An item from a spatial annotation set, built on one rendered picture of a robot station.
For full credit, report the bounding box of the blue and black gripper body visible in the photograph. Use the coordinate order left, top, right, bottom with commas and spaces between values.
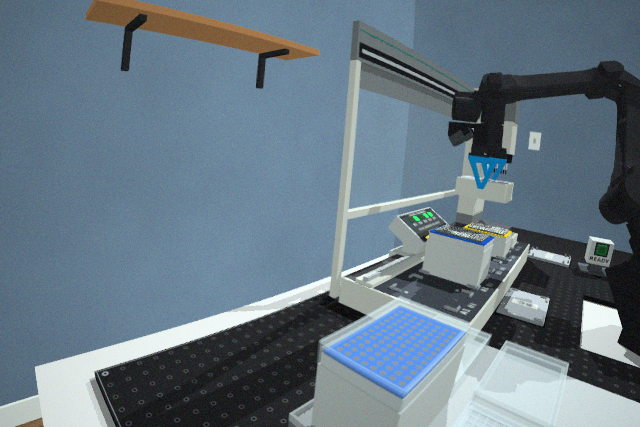
469, 123, 507, 159

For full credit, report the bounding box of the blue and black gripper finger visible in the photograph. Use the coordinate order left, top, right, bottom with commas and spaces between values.
468, 155, 498, 189
481, 158, 507, 180

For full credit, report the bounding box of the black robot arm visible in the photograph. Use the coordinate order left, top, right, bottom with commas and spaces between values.
448, 61, 640, 259

